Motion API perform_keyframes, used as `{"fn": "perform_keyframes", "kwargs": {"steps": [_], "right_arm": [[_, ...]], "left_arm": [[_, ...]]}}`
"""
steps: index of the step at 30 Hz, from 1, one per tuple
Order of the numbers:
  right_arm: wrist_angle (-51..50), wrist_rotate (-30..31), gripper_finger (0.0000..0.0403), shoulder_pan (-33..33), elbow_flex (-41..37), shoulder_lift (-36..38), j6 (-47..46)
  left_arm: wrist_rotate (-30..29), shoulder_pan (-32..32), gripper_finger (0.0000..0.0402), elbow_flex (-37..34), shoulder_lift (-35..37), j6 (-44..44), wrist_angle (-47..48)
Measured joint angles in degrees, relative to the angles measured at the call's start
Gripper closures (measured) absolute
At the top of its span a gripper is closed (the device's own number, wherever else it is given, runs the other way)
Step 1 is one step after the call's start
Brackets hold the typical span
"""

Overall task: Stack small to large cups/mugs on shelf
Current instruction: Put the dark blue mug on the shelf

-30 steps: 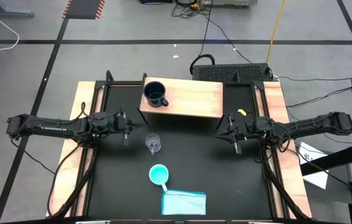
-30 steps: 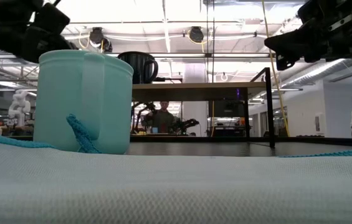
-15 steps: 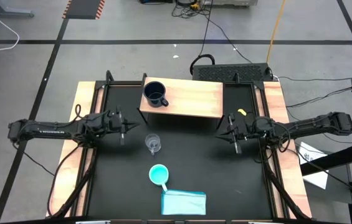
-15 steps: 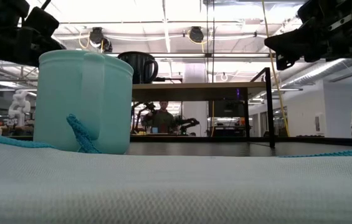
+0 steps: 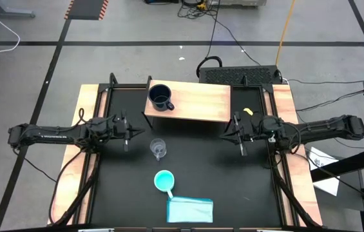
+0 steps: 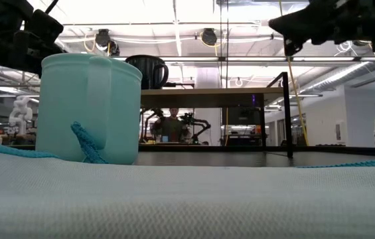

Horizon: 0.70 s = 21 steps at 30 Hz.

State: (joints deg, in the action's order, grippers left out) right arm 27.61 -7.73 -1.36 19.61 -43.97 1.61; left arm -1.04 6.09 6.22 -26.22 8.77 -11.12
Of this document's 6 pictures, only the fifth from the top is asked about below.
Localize small clear mug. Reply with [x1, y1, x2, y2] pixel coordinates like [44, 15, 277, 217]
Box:
[149, 138, 168, 161]

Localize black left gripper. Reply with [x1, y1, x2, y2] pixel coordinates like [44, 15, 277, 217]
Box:
[113, 109, 146, 153]

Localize black mat orange stripes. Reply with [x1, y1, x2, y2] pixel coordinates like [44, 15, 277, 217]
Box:
[64, 0, 109, 21]

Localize wooden table side board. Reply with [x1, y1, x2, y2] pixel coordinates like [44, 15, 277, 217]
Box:
[263, 84, 323, 226]
[48, 84, 108, 226]

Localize tangled black cable bundle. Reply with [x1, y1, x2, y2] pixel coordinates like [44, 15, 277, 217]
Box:
[177, 0, 222, 19]

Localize teal plastic mug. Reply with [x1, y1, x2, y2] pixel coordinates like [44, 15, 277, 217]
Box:
[153, 169, 175, 199]

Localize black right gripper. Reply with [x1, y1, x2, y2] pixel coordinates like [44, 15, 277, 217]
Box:
[219, 111, 262, 157]

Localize grey desk foot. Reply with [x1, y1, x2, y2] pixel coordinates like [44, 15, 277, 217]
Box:
[0, 0, 36, 19]

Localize yellow cable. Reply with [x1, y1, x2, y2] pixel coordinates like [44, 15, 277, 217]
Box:
[274, 0, 297, 67]

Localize white paper sheet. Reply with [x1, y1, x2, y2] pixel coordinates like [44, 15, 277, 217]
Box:
[307, 146, 340, 197]

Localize black power cable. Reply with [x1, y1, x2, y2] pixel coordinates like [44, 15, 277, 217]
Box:
[196, 0, 224, 78]
[213, 14, 262, 67]

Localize folded teal cloth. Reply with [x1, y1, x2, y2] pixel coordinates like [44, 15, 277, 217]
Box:
[166, 195, 214, 224]

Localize black bar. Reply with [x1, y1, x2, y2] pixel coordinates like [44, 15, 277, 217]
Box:
[310, 148, 364, 183]

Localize black perforated computer case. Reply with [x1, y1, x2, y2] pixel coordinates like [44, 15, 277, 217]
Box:
[198, 65, 282, 85]

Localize dark blue enamel mug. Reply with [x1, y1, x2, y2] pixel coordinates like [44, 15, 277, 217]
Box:
[148, 84, 175, 112]

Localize wooden shelf board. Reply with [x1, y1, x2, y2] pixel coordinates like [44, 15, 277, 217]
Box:
[141, 79, 231, 129]

